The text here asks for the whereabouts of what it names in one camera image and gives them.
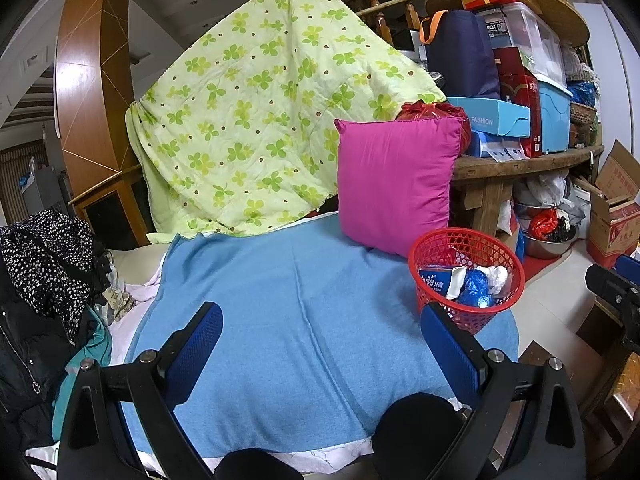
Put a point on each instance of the wooden side table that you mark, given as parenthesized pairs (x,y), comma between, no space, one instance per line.
(560,350)

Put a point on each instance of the metal bowl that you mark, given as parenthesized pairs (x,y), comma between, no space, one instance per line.
(545,247)

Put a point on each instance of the white blue carton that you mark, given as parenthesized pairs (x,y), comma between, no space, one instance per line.
(492,147)

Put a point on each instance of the white tissue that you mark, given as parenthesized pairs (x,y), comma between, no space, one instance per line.
(497,277)

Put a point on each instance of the white plastic bag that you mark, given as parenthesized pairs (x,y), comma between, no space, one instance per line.
(545,187)

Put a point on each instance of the small floral cloth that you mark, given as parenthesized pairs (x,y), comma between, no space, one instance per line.
(117,302)

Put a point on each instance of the pink pillow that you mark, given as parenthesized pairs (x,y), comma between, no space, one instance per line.
(395,185)

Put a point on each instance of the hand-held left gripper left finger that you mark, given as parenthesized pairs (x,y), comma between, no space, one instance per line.
(200,350)

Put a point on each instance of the wooden bench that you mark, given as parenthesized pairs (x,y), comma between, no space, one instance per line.
(525,167)

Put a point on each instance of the low wooden cabinet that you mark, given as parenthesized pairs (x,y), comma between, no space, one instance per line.
(95,195)

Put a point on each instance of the knotted red plastic bag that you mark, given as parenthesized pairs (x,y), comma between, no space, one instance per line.
(446,256)

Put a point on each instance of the light blue storage bin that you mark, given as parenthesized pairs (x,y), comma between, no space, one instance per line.
(555,115)

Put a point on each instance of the blue toothpaste box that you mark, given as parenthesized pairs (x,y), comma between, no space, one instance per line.
(435,280)

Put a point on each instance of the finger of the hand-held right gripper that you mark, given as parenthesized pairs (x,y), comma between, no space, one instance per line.
(607,282)

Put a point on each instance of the blue plastic bag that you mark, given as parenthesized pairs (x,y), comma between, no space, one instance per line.
(475,287)

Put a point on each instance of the red mesh plastic basket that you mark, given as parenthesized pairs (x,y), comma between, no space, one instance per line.
(492,320)

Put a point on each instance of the clear plastic storage box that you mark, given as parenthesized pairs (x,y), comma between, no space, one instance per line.
(535,35)

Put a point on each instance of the wicker basket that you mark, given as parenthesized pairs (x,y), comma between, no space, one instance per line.
(582,120)

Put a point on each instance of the green clover print quilt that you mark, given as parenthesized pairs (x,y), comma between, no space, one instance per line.
(250,110)

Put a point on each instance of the round wooden tabletop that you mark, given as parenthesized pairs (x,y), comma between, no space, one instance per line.
(565,15)

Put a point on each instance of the red carton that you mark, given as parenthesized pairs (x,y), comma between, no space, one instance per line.
(520,90)

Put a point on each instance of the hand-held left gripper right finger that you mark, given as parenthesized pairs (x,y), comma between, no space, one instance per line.
(450,360)

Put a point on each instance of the blue blanket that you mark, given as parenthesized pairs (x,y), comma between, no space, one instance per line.
(300,310)

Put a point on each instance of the black white dotted garment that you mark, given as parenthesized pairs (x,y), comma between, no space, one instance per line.
(45,260)

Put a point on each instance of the large red plastic bag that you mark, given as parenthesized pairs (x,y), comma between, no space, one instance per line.
(425,110)

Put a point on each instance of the brown cardboard box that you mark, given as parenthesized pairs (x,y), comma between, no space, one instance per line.
(615,230)

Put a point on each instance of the white bed sheet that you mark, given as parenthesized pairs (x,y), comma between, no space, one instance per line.
(135,295)

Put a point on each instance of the black jacket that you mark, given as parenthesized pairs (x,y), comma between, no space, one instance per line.
(30,360)

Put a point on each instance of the teal garment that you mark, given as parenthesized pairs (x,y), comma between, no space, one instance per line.
(95,345)

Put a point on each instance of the blue cardboard box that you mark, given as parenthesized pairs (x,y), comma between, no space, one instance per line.
(490,117)

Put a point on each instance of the grey cabinet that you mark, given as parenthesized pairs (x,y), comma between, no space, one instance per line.
(42,190)

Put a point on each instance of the small red plastic bag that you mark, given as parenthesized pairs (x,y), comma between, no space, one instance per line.
(542,222)

